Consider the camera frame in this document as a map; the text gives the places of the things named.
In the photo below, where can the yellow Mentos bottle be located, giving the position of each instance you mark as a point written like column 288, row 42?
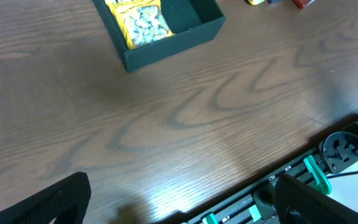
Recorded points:
column 254, row 2

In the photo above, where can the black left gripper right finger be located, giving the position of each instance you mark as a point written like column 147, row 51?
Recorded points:
column 296, row 202

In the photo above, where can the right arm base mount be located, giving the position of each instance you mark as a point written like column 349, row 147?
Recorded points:
column 340, row 149

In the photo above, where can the green clamp on rail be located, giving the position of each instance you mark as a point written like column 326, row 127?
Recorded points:
column 255, row 214

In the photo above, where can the red Hello Panda box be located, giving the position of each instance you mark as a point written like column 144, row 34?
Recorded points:
column 301, row 4

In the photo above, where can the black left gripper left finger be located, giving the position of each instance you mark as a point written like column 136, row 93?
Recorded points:
column 63, row 202

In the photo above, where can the yellow sunflower seed bag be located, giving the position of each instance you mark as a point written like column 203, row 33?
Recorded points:
column 140, row 21

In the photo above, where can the blue small candy box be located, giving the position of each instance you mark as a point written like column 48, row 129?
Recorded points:
column 273, row 1

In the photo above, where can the dark green box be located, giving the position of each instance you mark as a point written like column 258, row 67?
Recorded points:
column 193, row 22

